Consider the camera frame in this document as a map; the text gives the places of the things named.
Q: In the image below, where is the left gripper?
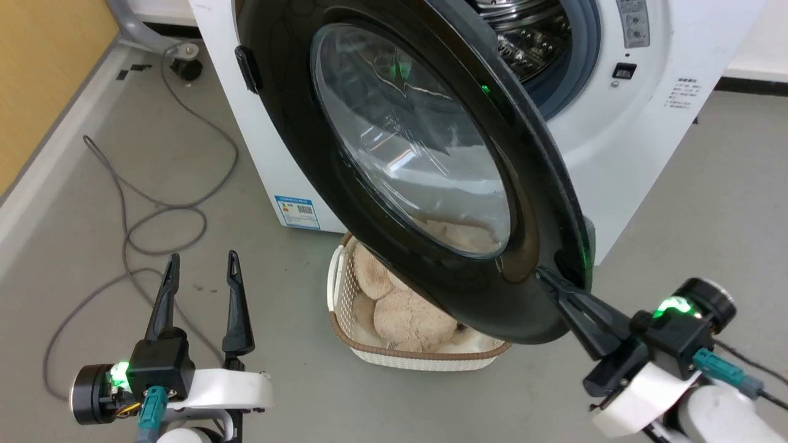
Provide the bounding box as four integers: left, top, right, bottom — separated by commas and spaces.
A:
69, 250, 274, 441

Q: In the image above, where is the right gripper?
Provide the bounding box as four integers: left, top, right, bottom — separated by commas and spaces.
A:
535, 267, 737, 439

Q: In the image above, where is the black round glass washer door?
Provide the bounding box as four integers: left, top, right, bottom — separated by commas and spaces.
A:
234, 0, 595, 346

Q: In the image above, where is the white front-load washing machine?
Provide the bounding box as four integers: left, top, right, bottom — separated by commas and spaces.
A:
188, 0, 768, 266

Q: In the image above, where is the grey rubber door gasket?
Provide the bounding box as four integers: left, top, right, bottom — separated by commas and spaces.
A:
523, 0, 602, 121

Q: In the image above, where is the blue energy label sticker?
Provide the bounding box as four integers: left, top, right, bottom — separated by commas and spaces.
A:
274, 195, 321, 231

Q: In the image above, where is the white laundry basket brown rim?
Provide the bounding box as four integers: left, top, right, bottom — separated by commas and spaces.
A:
326, 232, 512, 372

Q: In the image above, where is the beige plush toy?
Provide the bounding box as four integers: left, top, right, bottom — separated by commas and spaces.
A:
352, 217, 503, 355

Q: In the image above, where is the black caster wheel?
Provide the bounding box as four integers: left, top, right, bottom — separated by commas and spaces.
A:
169, 57, 204, 82

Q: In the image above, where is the grey metal stand leg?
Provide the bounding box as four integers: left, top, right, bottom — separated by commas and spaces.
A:
105, 0, 200, 60

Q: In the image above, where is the stainless steel washer drum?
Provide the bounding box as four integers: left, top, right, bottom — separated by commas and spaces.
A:
465, 0, 574, 84

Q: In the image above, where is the grey instruction label sticker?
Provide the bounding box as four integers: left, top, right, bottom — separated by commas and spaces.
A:
616, 0, 652, 49

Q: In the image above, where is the left gripper teal plug cable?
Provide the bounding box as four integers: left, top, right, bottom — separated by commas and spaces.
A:
134, 386, 170, 443

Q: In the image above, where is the gripper teal plug cable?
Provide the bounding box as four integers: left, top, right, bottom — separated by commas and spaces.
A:
134, 386, 170, 443
692, 338, 788, 411

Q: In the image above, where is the right gripper teal plug cable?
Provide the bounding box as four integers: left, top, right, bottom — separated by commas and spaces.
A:
692, 338, 788, 411

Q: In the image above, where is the grey floor cable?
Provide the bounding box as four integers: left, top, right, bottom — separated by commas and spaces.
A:
42, 46, 240, 402

